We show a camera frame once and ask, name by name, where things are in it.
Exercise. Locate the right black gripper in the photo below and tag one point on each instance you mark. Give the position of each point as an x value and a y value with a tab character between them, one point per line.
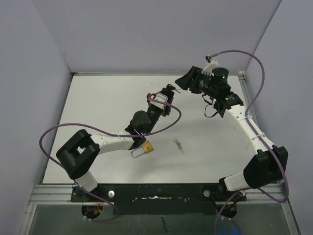
190	80

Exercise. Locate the brass padlock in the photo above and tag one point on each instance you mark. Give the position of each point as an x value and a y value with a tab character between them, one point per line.
145	148

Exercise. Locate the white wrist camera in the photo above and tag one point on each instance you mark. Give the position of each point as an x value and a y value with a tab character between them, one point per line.
211	63
157	100

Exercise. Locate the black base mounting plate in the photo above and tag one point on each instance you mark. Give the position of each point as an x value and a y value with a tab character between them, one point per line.
157	199

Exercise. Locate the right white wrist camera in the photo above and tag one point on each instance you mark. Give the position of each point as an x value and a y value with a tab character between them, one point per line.
211	63

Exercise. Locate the small silver key pair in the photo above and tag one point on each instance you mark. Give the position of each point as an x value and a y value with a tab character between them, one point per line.
178	145

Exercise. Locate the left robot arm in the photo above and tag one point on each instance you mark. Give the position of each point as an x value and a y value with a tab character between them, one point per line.
79	152

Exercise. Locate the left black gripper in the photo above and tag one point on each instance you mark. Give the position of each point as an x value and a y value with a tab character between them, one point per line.
165	111

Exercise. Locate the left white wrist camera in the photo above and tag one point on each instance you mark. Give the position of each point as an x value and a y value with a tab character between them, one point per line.
157	100

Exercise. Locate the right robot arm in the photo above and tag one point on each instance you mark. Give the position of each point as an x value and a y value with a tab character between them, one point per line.
268	161

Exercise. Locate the black padlock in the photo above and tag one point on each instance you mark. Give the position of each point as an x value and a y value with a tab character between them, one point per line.
169	94

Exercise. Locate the aluminium frame rail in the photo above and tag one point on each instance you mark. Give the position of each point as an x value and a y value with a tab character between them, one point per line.
49	194

